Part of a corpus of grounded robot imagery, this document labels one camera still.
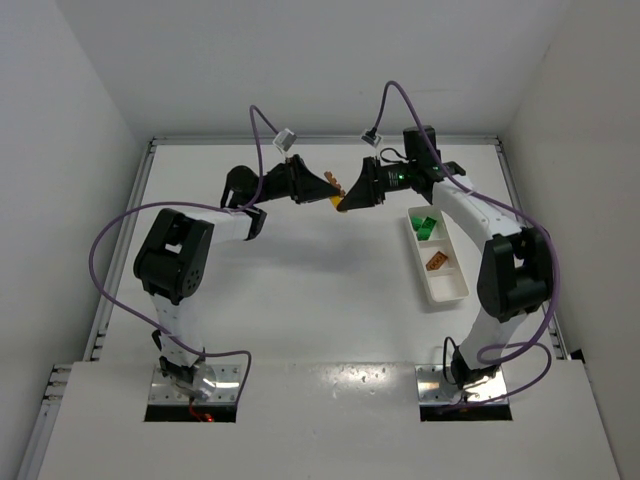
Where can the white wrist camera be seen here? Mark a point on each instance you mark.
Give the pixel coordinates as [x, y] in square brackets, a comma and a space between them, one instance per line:
[284, 141]
[372, 139]

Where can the metal base plate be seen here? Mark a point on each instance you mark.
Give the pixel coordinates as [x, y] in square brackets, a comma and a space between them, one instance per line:
[435, 387]
[225, 385]

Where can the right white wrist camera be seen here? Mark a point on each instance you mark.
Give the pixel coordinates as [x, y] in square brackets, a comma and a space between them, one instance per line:
[372, 139]

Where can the aluminium frame rail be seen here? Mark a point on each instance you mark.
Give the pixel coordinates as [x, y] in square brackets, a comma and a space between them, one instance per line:
[535, 278]
[59, 376]

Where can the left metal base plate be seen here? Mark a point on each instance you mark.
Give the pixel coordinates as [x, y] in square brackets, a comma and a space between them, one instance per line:
[225, 385]

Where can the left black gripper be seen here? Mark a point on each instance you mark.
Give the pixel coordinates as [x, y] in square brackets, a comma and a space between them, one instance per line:
[295, 179]

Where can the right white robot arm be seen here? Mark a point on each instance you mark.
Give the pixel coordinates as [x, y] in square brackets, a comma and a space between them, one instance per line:
[485, 221]

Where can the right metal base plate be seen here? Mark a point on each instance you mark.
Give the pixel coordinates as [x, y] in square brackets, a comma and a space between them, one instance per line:
[435, 387]

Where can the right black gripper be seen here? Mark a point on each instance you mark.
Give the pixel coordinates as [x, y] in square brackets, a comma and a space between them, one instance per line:
[373, 180]

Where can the aluminium frame rail left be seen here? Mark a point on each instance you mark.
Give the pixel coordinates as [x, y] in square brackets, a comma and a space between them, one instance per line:
[59, 376]

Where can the white divided plastic tray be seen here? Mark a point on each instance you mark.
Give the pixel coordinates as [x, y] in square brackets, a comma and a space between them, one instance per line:
[446, 286]

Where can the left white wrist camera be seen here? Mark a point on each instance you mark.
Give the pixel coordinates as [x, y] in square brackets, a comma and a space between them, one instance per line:
[284, 141]

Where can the brown lego brick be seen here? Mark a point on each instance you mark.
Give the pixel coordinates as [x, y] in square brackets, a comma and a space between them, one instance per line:
[437, 261]
[334, 182]

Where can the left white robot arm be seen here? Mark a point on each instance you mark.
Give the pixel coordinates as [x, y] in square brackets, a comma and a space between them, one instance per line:
[174, 254]

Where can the aluminium frame rail right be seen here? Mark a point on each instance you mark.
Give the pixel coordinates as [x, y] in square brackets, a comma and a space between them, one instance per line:
[535, 278]

